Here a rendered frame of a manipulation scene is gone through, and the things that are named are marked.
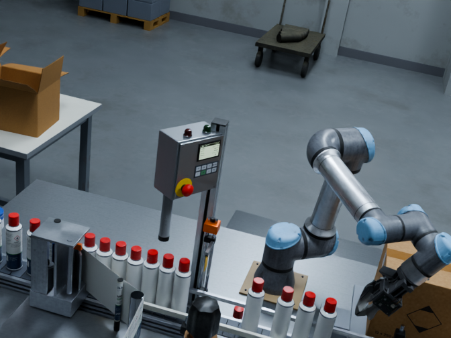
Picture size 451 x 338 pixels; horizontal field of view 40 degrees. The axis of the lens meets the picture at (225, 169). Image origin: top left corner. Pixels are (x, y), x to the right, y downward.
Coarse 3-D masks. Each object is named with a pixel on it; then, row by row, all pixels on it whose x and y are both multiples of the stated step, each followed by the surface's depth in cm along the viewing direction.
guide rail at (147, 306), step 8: (144, 304) 196; (152, 304) 196; (160, 312) 196; (168, 312) 195; (176, 312) 195; (224, 328) 192; (232, 328) 192; (248, 336) 191; (256, 336) 190; (264, 336) 191
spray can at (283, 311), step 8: (288, 288) 185; (280, 296) 188; (288, 296) 184; (280, 304) 185; (288, 304) 185; (280, 312) 186; (288, 312) 186; (280, 320) 187; (288, 320) 188; (272, 328) 190; (280, 328) 189; (288, 328) 190; (272, 336) 191; (280, 336) 190
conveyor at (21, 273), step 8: (0, 264) 209; (24, 264) 211; (8, 272) 206; (16, 272) 207; (24, 272) 207; (88, 296) 201; (144, 312) 198; (152, 312) 199; (168, 320) 196; (176, 320) 197; (184, 320) 197; (224, 320) 200; (232, 320) 200; (240, 328) 198; (224, 336) 193; (232, 336) 194; (240, 336) 194; (288, 336) 197
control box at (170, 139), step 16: (176, 128) 182; (192, 128) 183; (160, 144) 180; (176, 144) 174; (192, 144) 176; (160, 160) 182; (176, 160) 176; (192, 160) 179; (208, 160) 184; (160, 176) 183; (176, 176) 179; (192, 176) 182; (208, 176) 187; (176, 192) 181
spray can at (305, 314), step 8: (304, 296) 185; (312, 296) 183; (304, 304) 185; (312, 304) 184; (304, 312) 185; (312, 312) 185; (296, 320) 188; (304, 320) 186; (312, 320) 187; (296, 328) 188; (304, 328) 187; (296, 336) 189; (304, 336) 188
